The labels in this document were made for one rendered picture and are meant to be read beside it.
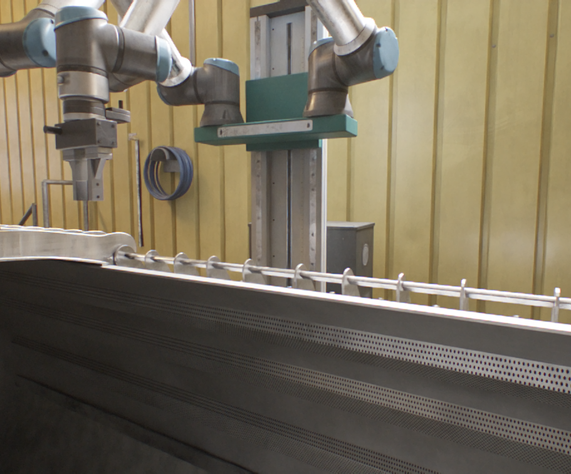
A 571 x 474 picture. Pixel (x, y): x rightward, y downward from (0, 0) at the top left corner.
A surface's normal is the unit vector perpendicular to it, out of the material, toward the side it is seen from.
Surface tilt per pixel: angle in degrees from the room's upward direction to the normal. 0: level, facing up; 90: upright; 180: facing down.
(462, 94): 90
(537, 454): 116
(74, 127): 90
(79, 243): 90
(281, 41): 90
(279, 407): 105
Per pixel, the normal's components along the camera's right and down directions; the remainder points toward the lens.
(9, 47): -0.22, 0.43
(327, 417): -0.50, 0.34
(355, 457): -0.35, -0.68
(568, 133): -0.52, 0.08
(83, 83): 0.36, 0.08
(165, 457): -0.50, -0.15
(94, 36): 0.70, 0.09
